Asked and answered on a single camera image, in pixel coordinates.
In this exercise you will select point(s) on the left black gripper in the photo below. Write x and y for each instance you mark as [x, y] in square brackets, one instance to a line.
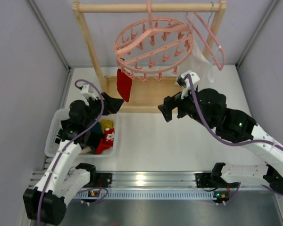
[104, 103]

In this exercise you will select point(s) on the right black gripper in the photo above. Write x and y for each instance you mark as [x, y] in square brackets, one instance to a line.
[175, 106]

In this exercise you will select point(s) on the red sock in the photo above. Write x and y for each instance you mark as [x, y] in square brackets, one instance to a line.
[106, 141]
[124, 85]

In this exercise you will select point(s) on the dark teal sock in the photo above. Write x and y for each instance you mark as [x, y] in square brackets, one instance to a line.
[96, 131]

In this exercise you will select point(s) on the black sock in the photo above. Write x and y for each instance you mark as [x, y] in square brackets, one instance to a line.
[61, 127]

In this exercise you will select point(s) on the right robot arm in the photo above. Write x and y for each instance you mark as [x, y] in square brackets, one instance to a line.
[232, 128]

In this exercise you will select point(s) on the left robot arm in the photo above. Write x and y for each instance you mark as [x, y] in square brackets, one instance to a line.
[47, 202]

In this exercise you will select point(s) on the pink round clip hanger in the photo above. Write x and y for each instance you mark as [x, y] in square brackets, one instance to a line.
[153, 46]

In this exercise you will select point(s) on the yellow sock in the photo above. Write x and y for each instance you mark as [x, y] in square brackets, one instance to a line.
[105, 123]

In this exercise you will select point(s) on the wooden clothes rack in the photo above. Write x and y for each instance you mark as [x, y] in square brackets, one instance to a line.
[145, 95]

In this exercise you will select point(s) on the white cloth garment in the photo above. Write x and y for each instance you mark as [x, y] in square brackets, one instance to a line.
[197, 63]

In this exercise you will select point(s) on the brown striped sock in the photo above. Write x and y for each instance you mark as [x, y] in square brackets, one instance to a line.
[86, 150]

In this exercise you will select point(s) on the white plastic basket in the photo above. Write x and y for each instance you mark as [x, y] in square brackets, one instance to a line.
[62, 114]

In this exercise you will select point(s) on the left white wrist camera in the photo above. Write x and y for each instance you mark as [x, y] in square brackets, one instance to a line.
[87, 92]

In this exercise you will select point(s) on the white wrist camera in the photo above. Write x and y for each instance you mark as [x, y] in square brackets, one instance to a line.
[188, 80]
[87, 92]

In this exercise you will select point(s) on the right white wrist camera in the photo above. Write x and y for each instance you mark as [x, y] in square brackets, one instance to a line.
[188, 80]

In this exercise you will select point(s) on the aluminium mounting rail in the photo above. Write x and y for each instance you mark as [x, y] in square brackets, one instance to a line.
[141, 180]

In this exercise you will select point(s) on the pink wire clothes hanger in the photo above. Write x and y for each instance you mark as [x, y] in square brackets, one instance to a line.
[212, 46]

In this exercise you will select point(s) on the white slotted cable duct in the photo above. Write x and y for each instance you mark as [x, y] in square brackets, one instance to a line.
[149, 195]

